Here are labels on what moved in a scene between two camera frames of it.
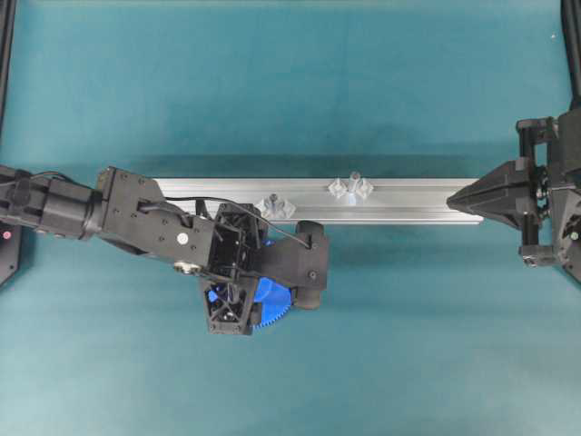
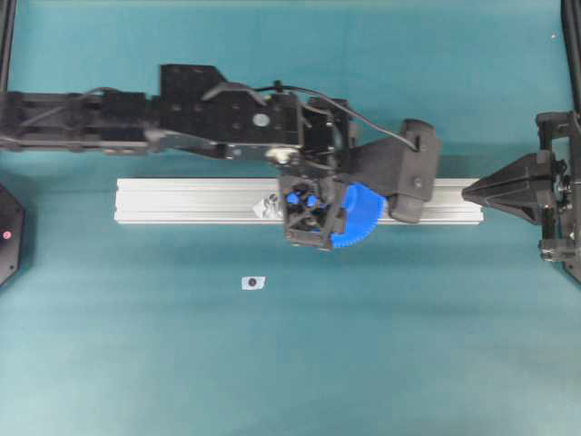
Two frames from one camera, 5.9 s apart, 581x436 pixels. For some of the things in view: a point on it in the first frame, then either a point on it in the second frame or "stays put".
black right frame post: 571,22 stays put
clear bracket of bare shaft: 273,207 stays put
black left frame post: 7,14 stays put
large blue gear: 274,298 -> 361,215
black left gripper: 133,213 -> 203,113
